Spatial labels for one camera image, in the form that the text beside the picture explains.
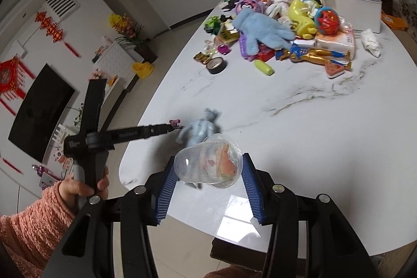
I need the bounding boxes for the white organizer box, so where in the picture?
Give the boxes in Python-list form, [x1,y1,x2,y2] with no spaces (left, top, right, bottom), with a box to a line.
[321,0,382,33]

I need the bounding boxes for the red Chinese knot decoration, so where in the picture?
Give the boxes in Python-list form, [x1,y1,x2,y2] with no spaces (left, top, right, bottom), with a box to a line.
[35,11,80,58]

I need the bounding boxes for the green plastic capsule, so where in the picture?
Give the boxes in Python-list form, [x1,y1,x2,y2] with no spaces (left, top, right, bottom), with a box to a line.
[254,60,275,75]

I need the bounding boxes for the clear plastic cup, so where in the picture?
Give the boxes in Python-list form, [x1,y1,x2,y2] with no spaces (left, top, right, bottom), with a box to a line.
[174,133,243,189]

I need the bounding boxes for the person's left forearm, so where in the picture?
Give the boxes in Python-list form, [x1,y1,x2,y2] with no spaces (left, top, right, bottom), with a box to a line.
[0,180,77,278]

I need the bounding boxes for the floral sofa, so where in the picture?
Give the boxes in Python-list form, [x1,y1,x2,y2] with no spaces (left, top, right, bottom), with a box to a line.
[391,0,417,34]

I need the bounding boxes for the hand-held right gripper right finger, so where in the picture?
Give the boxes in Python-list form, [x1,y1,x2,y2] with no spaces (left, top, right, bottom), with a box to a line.
[241,152,372,278]

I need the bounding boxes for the green toy truck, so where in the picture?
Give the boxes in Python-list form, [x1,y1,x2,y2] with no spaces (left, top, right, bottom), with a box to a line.
[205,16,225,34]

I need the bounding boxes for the red square wall decoration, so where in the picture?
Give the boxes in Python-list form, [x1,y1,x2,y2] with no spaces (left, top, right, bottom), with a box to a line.
[0,57,36,116]

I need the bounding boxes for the yellow potty chair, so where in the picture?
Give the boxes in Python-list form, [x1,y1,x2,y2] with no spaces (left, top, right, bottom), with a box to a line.
[132,61,155,80]

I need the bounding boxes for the white cabinet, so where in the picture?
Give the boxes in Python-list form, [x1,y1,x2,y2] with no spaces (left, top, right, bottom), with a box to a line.
[93,42,140,93]

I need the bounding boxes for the purple plush toy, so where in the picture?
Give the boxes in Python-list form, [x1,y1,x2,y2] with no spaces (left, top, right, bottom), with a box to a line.
[235,0,265,16]

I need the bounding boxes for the yellow plastic toy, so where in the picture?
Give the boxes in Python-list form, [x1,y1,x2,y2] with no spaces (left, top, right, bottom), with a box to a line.
[288,0,318,39]

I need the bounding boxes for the black tape roll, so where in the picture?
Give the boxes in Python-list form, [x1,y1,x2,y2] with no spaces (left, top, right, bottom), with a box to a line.
[207,57,226,75]

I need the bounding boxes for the light blue toy figure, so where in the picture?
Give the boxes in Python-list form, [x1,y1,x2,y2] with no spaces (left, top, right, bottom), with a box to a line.
[176,108,223,190]

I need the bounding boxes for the pizza slice toy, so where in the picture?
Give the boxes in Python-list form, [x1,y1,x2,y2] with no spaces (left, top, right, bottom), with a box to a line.
[327,60,345,79]

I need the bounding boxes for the red blue ball toy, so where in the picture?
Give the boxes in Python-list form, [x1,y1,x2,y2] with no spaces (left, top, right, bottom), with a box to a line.
[314,7,341,35]

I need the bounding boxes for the orange bag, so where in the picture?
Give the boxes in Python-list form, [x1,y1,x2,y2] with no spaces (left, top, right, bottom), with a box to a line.
[381,14,408,32]

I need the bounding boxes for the black television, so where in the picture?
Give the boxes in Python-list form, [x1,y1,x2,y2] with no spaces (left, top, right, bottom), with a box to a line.
[8,63,76,163]

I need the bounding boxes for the white orange tissue pack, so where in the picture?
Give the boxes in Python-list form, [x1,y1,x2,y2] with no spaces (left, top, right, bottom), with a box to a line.
[314,27,355,59]

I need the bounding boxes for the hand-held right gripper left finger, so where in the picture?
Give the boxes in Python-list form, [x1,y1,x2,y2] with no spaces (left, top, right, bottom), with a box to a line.
[42,156,180,278]

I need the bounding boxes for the blue plush toy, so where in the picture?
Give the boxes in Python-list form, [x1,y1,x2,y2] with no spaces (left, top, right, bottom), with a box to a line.
[232,9,295,56]

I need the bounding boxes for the potted yellow orchid plant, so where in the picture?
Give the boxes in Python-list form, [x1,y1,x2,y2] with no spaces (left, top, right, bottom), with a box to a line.
[109,14,157,64]

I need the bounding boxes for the crumpled white tissue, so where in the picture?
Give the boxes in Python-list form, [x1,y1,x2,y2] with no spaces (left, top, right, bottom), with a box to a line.
[361,29,382,58]

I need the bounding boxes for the person's left hand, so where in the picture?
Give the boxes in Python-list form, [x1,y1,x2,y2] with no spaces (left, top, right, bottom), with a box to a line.
[60,166,109,210]

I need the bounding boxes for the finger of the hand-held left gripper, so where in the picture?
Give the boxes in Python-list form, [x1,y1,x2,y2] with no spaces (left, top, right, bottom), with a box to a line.
[137,122,178,140]

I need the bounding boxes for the gold blue action figure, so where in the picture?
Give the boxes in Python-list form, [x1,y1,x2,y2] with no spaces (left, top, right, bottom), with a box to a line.
[275,45,352,70]

